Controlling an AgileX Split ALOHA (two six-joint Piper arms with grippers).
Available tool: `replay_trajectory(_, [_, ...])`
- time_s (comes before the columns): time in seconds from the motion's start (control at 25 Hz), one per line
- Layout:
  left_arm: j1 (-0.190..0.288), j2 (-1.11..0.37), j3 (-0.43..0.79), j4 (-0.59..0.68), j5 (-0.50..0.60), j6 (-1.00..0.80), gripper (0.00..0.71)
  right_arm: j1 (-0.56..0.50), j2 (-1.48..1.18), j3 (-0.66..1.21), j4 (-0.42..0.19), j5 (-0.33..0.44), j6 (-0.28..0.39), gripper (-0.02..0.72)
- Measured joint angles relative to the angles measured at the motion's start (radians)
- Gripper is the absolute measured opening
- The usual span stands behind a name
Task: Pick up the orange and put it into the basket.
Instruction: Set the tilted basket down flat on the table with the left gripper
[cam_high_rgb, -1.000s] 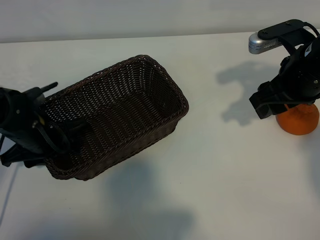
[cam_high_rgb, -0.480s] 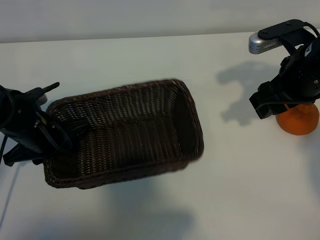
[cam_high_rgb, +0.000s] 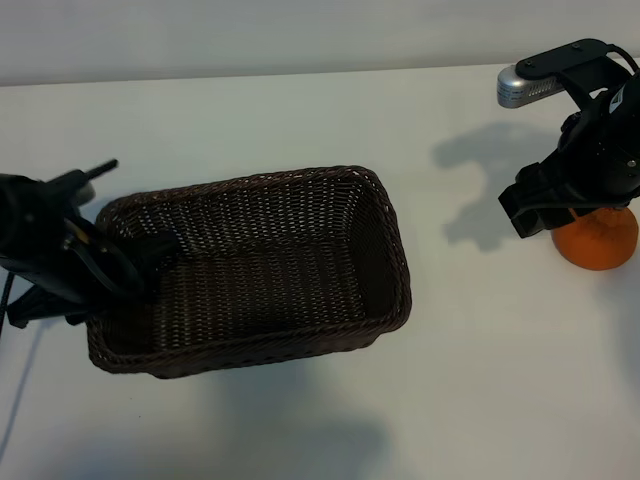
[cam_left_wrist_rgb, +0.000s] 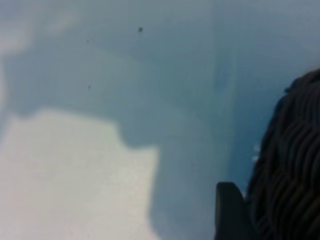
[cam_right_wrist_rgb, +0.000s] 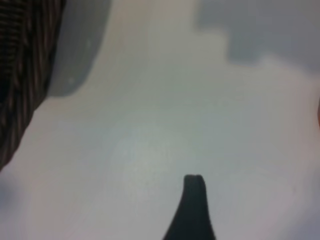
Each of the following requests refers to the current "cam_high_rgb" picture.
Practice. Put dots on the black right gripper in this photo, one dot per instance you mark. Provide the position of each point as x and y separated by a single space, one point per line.
595 165

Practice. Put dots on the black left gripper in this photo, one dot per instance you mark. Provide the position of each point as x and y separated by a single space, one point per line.
70 270

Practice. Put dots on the orange fruit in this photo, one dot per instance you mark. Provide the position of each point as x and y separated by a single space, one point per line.
595 247

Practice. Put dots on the dark brown wicker basket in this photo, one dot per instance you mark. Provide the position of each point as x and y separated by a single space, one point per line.
275 280

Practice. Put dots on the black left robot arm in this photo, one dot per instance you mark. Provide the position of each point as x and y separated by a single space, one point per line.
12 210

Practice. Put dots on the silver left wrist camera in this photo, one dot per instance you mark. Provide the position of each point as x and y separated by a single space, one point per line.
86 194

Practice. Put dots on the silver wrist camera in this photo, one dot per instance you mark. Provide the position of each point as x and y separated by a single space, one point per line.
520 90
86 194

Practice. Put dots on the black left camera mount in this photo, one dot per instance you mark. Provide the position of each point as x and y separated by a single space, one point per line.
100 167

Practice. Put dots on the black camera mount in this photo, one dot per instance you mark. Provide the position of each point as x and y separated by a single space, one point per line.
100 167
565 55

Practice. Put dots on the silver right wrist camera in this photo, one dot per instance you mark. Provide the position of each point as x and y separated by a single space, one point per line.
520 90

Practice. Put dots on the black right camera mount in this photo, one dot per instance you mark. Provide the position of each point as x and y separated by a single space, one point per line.
565 55

